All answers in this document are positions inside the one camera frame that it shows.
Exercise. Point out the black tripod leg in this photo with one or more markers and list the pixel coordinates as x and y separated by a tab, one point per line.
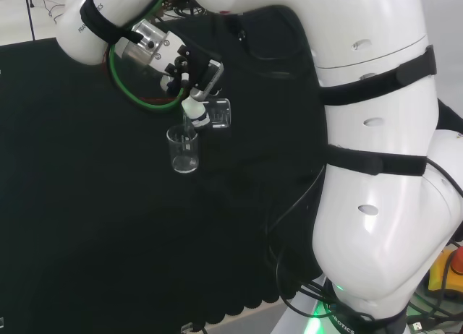
29	12

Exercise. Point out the yellow stop button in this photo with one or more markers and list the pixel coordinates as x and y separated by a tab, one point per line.
450	272

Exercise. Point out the black bench cloth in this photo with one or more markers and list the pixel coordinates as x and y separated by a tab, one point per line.
90	204

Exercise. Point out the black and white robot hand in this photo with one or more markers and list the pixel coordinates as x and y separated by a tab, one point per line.
197	68

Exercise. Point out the small grey connector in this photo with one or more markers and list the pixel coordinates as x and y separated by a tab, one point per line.
187	327

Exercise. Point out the clear glass beaker with water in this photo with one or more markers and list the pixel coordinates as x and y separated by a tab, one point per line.
218	111

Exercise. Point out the silver usb plug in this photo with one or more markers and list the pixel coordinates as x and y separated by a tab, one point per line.
417	326

